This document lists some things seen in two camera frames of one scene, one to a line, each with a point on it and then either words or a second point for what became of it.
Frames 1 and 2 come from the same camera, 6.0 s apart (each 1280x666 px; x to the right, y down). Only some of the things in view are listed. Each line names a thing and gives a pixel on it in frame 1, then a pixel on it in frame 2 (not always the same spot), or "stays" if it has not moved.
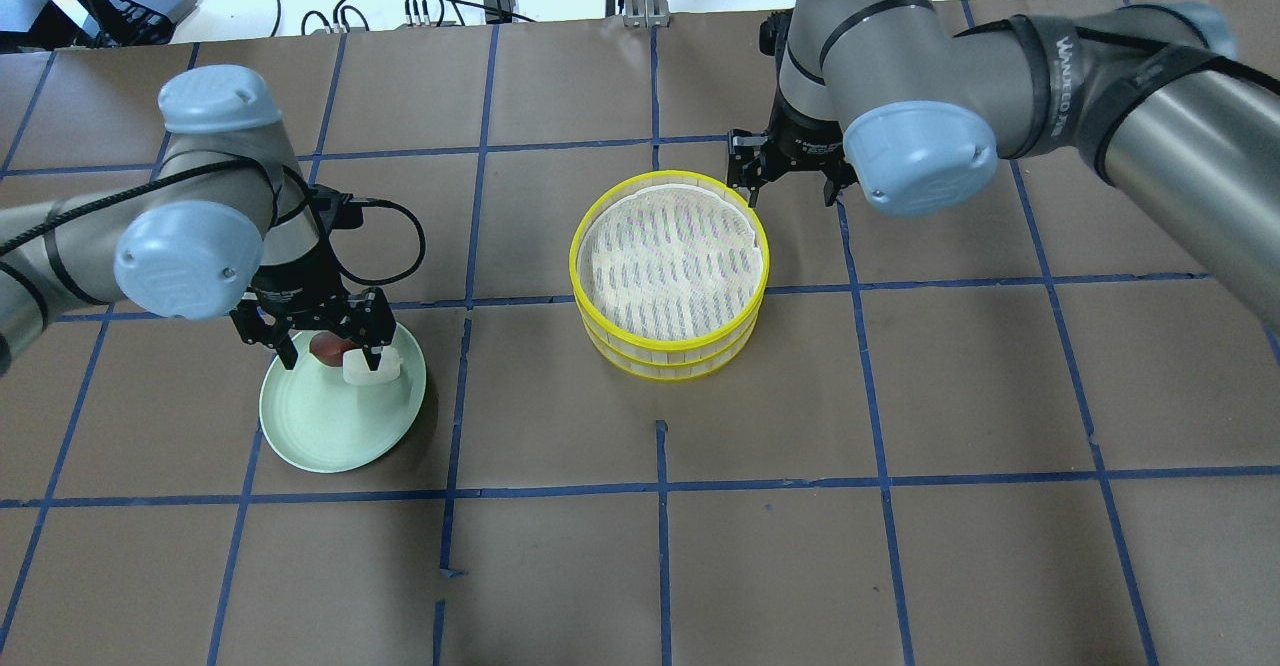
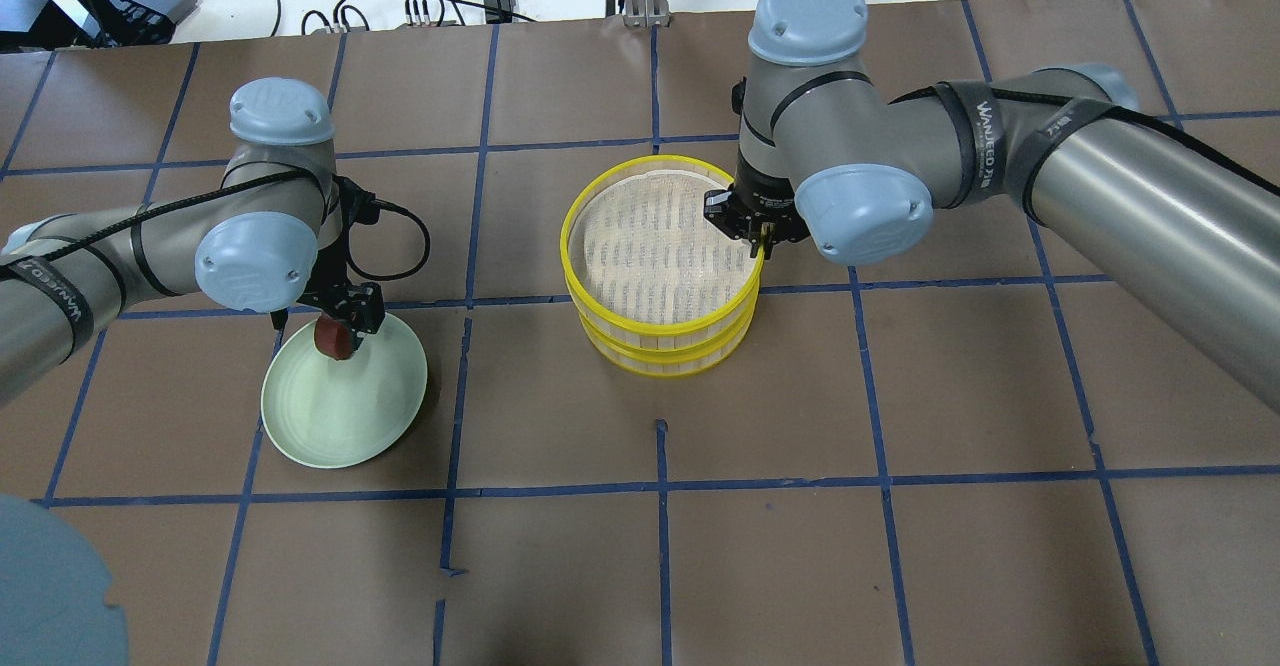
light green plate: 315,420 stays
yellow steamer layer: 669,257 -> 611,326
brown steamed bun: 329,349 stays
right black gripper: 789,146 -> 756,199
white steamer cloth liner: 670,262 stays
